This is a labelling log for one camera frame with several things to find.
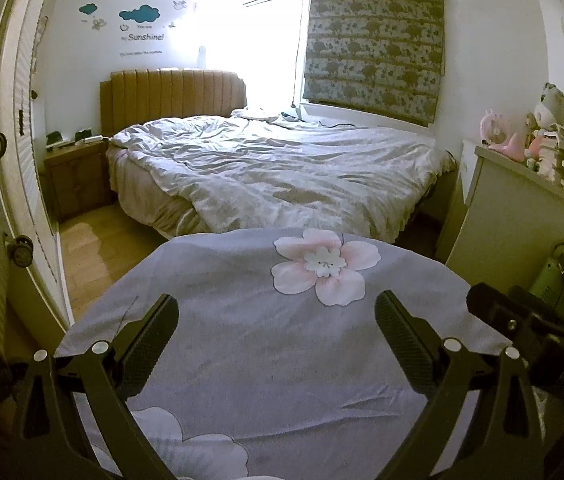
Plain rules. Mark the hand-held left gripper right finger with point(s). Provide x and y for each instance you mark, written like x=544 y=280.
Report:
x=407 y=340

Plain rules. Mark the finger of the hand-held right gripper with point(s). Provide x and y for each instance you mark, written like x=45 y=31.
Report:
x=537 y=302
x=492 y=305

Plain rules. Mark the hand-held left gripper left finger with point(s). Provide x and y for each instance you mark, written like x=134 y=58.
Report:
x=149 y=340

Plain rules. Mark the white dresser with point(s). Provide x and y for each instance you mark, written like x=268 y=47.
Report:
x=502 y=220

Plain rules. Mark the small doll figure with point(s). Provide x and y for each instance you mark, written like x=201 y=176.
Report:
x=532 y=135

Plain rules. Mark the pink toy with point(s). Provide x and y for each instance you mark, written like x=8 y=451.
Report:
x=497 y=135

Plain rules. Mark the wooden nightstand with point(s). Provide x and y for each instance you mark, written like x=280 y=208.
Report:
x=77 y=180

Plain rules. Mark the grey plush toy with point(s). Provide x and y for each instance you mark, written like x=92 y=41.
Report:
x=554 y=105

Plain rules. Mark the bed with white bedding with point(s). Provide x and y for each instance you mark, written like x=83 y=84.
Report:
x=272 y=170

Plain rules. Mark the small dark nightstand item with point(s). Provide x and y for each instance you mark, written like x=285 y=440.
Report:
x=53 y=140
x=83 y=136

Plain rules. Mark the white louvred wardrobe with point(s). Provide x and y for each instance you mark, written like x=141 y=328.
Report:
x=17 y=160

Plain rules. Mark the tan padded headboard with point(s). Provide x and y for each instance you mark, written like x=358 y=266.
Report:
x=172 y=95

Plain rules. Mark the floral roman blind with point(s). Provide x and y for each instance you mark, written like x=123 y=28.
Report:
x=372 y=35

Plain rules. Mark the cloud and sun wall stickers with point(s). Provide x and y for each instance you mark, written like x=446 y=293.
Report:
x=139 y=12

